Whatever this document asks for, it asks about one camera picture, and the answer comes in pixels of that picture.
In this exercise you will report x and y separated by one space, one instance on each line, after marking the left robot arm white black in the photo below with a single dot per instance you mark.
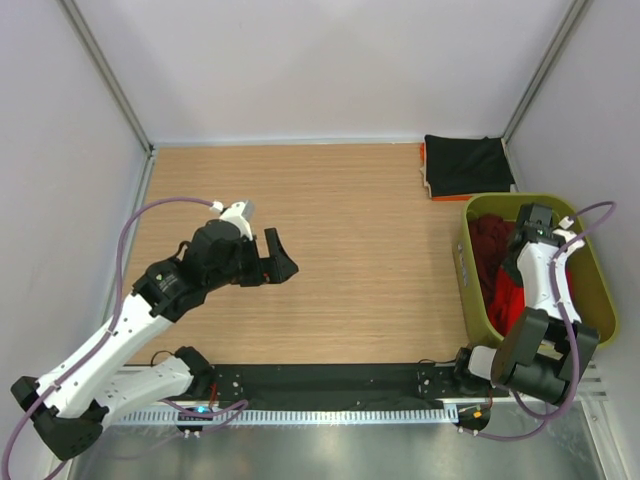
74 403

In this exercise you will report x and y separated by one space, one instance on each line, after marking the right aluminium corner post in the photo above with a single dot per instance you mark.
569 23

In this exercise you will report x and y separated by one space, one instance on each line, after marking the dark red t-shirt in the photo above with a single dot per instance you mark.
489 235

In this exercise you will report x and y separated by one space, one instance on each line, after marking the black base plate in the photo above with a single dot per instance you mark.
340 387

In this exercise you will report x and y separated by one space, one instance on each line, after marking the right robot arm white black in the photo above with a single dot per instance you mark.
544 354

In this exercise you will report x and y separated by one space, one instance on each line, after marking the slotted cable duct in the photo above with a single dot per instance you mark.
164 415

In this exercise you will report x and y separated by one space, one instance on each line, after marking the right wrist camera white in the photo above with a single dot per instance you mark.
564 229

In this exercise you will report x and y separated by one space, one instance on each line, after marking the aluminium corner post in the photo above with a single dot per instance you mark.
569 23
89 42

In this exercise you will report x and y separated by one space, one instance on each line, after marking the green plastic tub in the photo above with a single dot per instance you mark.
589 292

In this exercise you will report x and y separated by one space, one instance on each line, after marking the folded black t-shirt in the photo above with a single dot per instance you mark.
467 166

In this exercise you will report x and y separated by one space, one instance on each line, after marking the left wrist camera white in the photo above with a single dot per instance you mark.
238 213

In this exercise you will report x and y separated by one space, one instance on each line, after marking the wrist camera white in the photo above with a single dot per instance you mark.
238 213
564 229

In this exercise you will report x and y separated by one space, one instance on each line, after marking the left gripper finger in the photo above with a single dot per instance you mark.
279 269
274 243

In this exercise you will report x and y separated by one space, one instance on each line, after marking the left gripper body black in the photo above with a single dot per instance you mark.
251 272

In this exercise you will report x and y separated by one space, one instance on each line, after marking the bright red t-shirt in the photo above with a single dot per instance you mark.
503 298

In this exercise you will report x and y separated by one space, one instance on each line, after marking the folded orange t-shirt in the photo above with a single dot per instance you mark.
446 198

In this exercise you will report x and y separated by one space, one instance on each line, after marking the left aluminium corner post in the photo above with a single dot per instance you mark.
89 42

